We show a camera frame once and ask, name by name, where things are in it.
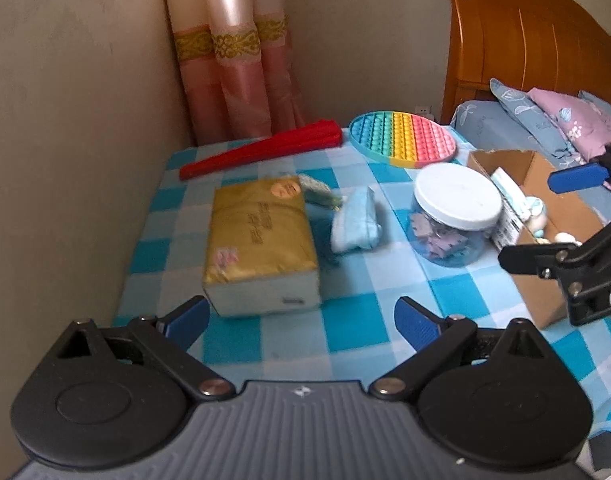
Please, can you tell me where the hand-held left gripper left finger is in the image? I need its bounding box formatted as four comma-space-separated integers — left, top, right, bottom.
56, 296, 236, 402

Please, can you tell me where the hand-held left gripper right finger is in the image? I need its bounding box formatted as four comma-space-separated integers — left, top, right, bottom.
368, 296, 546, 402

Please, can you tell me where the pink curtain with gold trim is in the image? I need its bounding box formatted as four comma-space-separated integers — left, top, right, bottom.
163, 0, 306, 146

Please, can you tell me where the blue patterned pillow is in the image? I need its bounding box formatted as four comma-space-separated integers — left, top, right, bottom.
489, 77, 581, 168

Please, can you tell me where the green fringed cloth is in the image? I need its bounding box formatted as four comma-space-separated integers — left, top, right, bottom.
298, 174, 343, 209

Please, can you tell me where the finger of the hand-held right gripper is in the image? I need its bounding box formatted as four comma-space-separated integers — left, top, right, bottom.
548, 142, 611, 193
498, 220, 611, 283

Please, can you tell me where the blue bedsheet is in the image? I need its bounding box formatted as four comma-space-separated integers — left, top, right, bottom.
450, 100, 561, 161

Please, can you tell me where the light blue folded cloth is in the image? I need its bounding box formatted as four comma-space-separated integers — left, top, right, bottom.
330, 186, 383, 256

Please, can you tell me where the red folding fan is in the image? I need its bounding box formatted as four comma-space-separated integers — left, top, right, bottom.
180, 119, 343, 181

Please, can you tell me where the blue checkered tablecloth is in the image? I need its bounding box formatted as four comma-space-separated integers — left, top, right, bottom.
113, 132, 611, 436

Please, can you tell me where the wooden headboard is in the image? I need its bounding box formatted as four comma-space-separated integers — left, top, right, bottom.
439, 0, 611, 126

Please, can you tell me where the pink floral pillow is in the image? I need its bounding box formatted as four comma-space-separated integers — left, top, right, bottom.
528, 87, 611, 161

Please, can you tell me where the gold tissue pack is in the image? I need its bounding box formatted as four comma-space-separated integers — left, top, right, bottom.
202, 175, 322, 318

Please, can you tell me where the cardboard box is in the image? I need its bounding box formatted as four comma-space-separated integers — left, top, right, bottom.
466, 149, 606, 330

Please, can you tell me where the rainbow pop bubble mat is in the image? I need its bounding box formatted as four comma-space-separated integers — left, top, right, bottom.
349, 110, 459, 170

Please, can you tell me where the clip jar with white lid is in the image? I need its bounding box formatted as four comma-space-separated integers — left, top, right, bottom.
405, 162, 503, 267

